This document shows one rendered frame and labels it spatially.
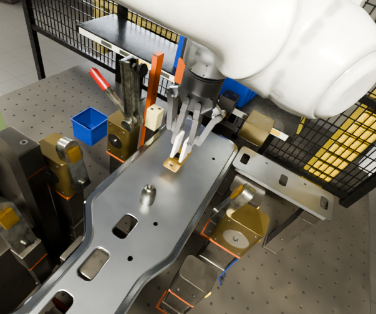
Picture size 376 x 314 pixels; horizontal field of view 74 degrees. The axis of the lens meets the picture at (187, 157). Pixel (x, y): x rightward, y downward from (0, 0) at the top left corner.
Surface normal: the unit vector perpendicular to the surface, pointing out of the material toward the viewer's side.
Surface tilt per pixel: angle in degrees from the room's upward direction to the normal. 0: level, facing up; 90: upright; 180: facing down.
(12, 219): 78
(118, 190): 0
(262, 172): 0
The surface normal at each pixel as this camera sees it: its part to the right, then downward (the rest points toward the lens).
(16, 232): 0.88, 0.35
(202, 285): 0.24, -0.65
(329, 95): -0.35, 0.65
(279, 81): -0.89, 0.34
